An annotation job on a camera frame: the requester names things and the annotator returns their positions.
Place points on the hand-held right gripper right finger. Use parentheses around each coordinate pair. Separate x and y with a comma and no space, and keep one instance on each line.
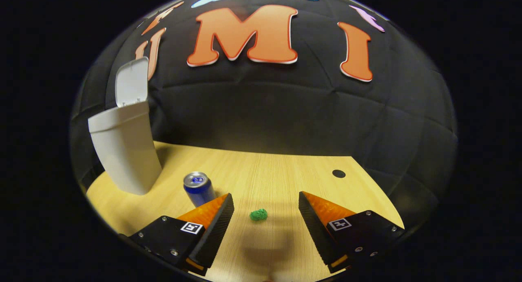
(318,233)

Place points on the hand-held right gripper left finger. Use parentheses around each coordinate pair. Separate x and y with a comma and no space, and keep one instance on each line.
(212,237)

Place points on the blue pop can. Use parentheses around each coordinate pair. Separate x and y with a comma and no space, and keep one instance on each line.
(200,190)

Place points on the green paper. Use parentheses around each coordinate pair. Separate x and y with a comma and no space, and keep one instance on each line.
(259,215)

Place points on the white desktop garbage bin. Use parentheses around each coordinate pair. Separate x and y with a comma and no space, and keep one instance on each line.
(122,151)

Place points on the wooden desktop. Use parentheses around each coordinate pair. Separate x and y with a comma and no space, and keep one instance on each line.
(265,172)

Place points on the black backdrop cloth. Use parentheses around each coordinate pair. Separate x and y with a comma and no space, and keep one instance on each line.
(265,111)

